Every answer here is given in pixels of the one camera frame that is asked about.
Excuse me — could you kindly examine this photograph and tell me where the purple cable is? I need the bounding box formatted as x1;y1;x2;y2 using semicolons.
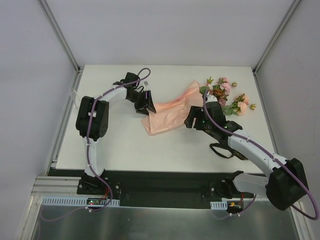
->
39;67;152;222
202;89;317;221

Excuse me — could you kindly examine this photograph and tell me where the clear glass vase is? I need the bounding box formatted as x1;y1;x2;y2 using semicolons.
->
67;88;81;111

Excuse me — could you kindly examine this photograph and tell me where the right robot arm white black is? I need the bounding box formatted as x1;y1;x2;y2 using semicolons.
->
184;102;309;211

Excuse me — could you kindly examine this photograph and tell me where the aluminium corner post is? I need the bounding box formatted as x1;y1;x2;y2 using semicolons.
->
37;0;81;73
252;0;303;76

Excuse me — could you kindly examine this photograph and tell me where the pink wrapping paper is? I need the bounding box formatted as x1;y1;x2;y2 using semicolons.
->
141;80;203;136

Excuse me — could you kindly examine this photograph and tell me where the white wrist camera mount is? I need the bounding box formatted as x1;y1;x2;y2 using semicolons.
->
204;94;218;103

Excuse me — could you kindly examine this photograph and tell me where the right aluminium corner post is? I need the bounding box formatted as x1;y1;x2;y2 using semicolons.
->
252;0;303;76

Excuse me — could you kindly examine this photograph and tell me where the left white cable duct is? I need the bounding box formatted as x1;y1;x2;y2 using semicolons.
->
42;196;120;208

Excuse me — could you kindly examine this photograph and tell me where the black ribbon gold lettering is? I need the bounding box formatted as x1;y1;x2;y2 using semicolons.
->
203;129;248;161

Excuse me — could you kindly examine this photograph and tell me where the artificial flower bouquet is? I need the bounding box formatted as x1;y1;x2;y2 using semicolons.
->
199;76;257;116

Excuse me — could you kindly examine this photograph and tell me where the left aluminium corner post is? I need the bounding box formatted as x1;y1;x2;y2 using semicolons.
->
37;0;81;73

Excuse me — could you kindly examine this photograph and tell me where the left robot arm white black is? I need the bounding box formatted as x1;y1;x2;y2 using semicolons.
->
75;67;157;195

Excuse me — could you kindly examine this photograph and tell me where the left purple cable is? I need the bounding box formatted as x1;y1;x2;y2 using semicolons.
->
39;67;152;222

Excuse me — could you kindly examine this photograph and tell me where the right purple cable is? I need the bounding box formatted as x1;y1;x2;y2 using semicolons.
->
202;89;317;221

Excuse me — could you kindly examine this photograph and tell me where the right white cable duct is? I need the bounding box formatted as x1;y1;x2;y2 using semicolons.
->
210;200;228;211

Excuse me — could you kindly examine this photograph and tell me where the white cable duct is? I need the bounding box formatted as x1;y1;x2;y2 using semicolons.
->
210;200;228;211
42;196;120;208

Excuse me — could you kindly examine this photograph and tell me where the aluminium front rail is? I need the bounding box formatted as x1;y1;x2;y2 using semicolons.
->
31;175;301;201

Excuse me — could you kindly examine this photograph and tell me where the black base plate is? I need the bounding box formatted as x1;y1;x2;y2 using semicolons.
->
46;167;287;210

